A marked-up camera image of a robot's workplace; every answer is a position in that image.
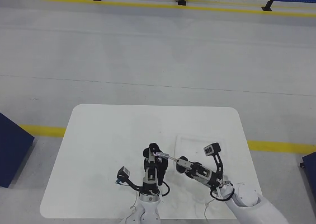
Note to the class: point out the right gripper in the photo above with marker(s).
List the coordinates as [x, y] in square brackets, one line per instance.
[205, 175]

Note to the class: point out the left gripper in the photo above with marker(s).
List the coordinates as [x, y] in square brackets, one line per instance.
[150, 179]

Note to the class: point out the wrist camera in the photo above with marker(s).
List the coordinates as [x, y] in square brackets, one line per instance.
[213, 152]
[124, 175]

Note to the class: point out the black partition foot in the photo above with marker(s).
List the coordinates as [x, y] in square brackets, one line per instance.
[182, 2]

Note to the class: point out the silver key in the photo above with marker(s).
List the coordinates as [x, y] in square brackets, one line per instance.
[171, 158]

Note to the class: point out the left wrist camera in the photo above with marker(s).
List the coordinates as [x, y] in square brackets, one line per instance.
[124, 175]

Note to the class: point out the white foam tray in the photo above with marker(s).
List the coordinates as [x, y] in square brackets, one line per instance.
[197, 147]

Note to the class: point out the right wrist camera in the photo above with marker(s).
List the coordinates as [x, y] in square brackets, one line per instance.
[213, 152]

